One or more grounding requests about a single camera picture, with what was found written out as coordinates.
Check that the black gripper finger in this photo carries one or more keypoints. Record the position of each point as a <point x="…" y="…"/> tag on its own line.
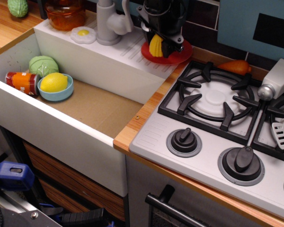
<point x="149" y="34"/>
<point x="168" y="47"/>

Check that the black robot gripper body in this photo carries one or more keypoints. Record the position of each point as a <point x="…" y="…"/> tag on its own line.
<point x="164" y="17"/>

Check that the yellow toy corn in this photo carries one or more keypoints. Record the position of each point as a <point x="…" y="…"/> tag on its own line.
<point x="155" y="46"/>

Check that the red plastic plate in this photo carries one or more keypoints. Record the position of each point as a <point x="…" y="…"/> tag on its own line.
<point x="174" y="58"/>

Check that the grey toy faucet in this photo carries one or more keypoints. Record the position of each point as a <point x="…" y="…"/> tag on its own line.
<point x="111" y="26"/>

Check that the toy fried egg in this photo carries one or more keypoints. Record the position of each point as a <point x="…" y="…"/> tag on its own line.
<point x="83" y="35"/>

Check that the orange toy carrot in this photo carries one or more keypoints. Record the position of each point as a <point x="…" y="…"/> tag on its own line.
<point x="240" y="67"/>

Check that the black left burner grate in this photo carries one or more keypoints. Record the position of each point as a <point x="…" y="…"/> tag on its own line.
<point x="217" y="101"/>

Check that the black burner grate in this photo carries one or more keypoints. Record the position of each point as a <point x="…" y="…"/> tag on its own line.
<point x="269" y="137"/>
<point x="217" y="101"/>

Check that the orange transparent jar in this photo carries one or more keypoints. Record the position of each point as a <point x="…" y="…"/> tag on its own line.
<point x="65" y="14"/>

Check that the small black stove knob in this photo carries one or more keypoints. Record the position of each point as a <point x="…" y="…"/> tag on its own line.
<point x="184" y="143"/>

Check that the light blue bowl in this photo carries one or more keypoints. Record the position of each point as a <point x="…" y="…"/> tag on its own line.
<point x="57" y="96"/>

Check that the yellow toy lemon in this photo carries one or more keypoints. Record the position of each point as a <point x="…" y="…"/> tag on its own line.
<point x="54" y="82"/>

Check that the white toy sink basin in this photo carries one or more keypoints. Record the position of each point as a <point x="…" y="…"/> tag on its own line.
<point x="111" y="83"/>

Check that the green toy cabbage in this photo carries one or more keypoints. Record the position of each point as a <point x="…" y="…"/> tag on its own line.
<point x="43" y="65"/>

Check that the white silver salt shaker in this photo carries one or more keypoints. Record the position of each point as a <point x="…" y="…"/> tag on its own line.
<point x="273" y="83"/>

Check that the orange red toy can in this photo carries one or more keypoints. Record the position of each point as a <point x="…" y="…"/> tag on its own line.
<point x="24" y="82"/>

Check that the green toy lettuce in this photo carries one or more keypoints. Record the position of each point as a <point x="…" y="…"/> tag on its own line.
<point x="18" y="8"/>

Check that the large black stove knob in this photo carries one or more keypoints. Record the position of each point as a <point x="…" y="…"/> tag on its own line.
<point x="241" y="166"/>

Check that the grey slotted spatula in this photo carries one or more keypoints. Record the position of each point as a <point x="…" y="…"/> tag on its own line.
<point x="278" y="133"/>

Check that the black right burner grate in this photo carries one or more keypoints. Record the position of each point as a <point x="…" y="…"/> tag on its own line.
<point x="269" y="137"/>

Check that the black oven door handle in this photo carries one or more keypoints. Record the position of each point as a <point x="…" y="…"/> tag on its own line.
<point x="163" y="214"/>

